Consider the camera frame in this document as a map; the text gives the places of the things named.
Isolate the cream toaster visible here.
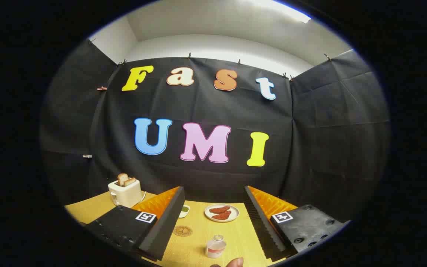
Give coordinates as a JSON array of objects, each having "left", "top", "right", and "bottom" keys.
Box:
[{"left": 108, "top": 179, "right": 143, "bottom": 208}]

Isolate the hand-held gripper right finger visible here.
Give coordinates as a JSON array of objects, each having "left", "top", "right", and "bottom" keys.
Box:
[{"left": 244, "top": 185, "right": 351, "bottom": 261}]

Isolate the wooden table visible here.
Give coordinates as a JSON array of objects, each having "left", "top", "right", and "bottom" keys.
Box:
[{"left": 64, "top": 191, "right": 299, "bottom": 267}]

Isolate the round wooden coaster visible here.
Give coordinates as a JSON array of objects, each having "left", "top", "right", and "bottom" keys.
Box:
[{"left": 173, "top": 225, "right": 193, "bottom": 237}]

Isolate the white round plate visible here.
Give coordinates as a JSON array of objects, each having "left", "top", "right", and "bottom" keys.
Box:
[{"left": 204, "top": 204, "right": 240, "bottom": 223}]

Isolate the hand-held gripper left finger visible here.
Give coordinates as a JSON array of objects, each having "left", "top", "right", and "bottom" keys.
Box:
[{"left": 84, "top": 186, "right": 186, "bottom": 261}]

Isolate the clear plastic juice bottle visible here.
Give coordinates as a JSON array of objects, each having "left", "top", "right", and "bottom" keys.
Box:
[{"left": 206, "top": 235, "right": 227, "bottom": 259}]

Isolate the black backdrop cloth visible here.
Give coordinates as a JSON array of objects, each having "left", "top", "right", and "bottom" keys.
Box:
[{"left": 39, "top": 39, "right": 391, "bottom": 223}]

